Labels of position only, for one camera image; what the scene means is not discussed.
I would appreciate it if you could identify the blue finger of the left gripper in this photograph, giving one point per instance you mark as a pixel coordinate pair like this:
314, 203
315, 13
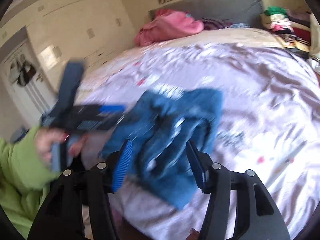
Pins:
112, 108

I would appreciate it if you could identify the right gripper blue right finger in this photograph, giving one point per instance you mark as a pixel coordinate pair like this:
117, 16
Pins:
199, 164

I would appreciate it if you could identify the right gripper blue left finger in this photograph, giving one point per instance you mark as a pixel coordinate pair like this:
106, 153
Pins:
120, 163

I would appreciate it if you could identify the blue denim pants with lace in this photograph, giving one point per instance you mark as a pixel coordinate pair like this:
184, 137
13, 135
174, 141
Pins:
159, 129

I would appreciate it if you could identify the green sleeve left forearm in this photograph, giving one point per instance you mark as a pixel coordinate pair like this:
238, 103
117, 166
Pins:
25, 181

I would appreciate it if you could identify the left hand red nails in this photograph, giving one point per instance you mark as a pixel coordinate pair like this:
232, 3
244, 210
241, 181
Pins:
45, 138

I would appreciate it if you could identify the white door with hanging bags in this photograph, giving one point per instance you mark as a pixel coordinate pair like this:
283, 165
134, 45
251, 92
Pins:
26, 84

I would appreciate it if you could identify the lilac patterned bed sheet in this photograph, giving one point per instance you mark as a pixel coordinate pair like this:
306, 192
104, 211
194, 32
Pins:
270, 120

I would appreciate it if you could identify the cream wardrobe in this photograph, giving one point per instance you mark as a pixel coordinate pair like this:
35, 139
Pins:
60, 30

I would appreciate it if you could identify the pink crumpled blanket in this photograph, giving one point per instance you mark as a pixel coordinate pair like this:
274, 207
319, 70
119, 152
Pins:
168, 24

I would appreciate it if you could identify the purple striped pillow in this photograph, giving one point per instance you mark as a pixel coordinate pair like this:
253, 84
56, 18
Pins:
212, 24

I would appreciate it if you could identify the grey quilted headboard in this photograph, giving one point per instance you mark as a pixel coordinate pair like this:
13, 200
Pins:
235, 11

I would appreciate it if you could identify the stack of folded clothes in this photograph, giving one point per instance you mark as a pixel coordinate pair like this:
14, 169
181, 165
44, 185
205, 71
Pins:
291, 29

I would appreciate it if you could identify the cream curtain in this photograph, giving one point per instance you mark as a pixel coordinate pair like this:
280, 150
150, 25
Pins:
315, 37

